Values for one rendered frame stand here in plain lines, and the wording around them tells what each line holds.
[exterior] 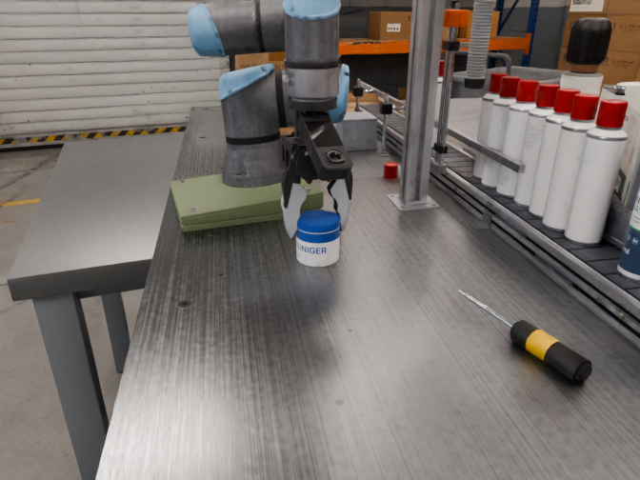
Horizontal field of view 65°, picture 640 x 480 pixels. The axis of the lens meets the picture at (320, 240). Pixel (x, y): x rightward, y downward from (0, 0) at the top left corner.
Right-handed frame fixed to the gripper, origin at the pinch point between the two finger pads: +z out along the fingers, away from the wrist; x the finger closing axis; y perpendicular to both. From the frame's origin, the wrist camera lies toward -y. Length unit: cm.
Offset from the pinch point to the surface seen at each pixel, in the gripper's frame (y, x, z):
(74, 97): 455, 77, 42
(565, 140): -11.9, -34.3, -14.1
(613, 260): -23.8, -35.1, 0.1
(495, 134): 7.8, -37.7, -10.4
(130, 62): 453, 24, 13
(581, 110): -12.6, -35.5, -18.5
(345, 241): 4.5, -6.5, 5.0
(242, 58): 81, -6, -19
